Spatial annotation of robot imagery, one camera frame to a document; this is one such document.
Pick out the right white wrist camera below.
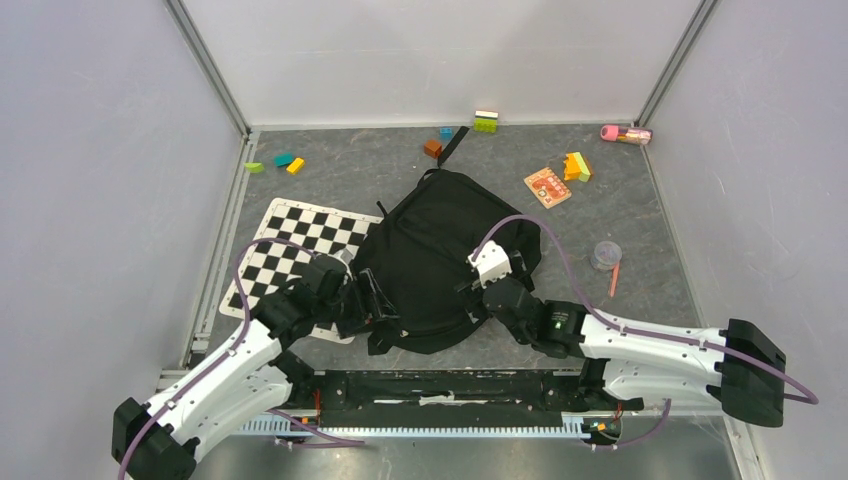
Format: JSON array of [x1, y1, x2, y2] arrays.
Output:
[[467, 240, 512, 289]]

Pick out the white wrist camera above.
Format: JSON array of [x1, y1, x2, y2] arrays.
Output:
[[467, 240, 512, 289], [331, 248, 354, 270]]

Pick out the black student backpack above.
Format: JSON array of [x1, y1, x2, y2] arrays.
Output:
[[351, 152, 541, 354]]

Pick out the small orange spiral notebook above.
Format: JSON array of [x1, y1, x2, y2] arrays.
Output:
[[523, 167, 572, 209]]

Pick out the orange green block stack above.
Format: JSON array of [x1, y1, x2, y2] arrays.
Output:
[[564, 152, 593, 183]]

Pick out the green white block stack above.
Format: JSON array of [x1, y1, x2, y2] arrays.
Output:
[[473, 110, 499, 133]]

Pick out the pink capped marker tube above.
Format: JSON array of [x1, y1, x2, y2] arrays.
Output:
[[600, 124, 653, 145]]

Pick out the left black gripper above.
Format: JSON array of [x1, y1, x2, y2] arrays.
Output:
[[315, 268, 399, 339]]

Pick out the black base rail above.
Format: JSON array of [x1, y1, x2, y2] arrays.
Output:
[[250, 367, 647, 439]]

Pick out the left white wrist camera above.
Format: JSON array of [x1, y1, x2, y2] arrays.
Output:
[[331, 248, 354, 270]]

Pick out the black white chessboard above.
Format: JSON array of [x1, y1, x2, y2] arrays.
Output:
[[238, 198, 381, 307]]

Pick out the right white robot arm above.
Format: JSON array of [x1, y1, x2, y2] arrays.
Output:
[[455, 277, 786, 428]]

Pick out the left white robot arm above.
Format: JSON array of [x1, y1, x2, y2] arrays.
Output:
[[112, 254, 396, 479]]

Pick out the clear round glitter jar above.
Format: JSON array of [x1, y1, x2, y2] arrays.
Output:
[[590, 240, 623, 271]]

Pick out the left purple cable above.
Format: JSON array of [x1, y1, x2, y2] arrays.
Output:
[[117, 237, 367, 480]]

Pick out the green half round block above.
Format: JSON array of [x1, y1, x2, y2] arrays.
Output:
[[244, 162, 265, 174]]

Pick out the yellow orange block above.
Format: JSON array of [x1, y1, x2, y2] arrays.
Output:
[[286, 157, 305, 175]]

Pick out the teal block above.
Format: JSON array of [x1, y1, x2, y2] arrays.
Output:
[[274, 153, 295, 168]]

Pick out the brown orange cube block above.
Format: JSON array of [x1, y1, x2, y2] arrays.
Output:
[[423, 139, 443, 159]]

